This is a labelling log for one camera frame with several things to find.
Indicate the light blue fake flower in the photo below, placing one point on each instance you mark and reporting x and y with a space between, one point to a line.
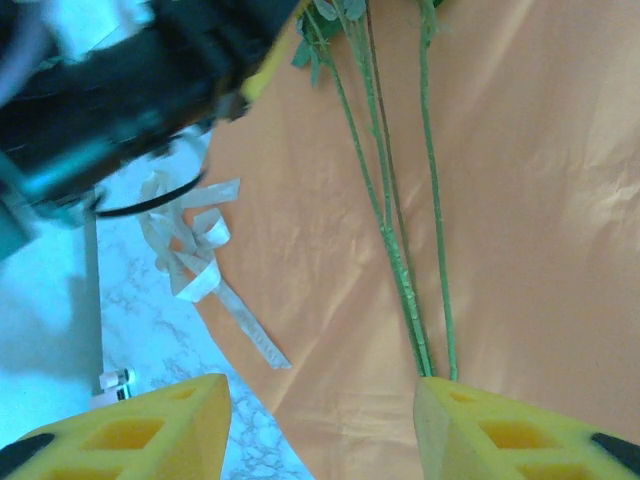
360 160

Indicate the cream printed ribbon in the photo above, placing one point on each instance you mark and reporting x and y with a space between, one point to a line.
200 280

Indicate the dark blue fake flower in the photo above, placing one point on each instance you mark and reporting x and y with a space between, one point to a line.
436 200

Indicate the aluminium table side rail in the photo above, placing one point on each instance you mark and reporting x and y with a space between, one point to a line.
92 300

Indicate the orange wrapping paper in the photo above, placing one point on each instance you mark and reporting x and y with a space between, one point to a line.
525 225

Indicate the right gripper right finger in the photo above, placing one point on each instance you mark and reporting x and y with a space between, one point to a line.
500 435

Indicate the pink fake flower spray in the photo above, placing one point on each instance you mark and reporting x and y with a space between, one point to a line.
387 200

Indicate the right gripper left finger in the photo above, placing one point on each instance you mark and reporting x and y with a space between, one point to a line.
150 430

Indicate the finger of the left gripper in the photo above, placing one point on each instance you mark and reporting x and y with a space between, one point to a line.
265 70

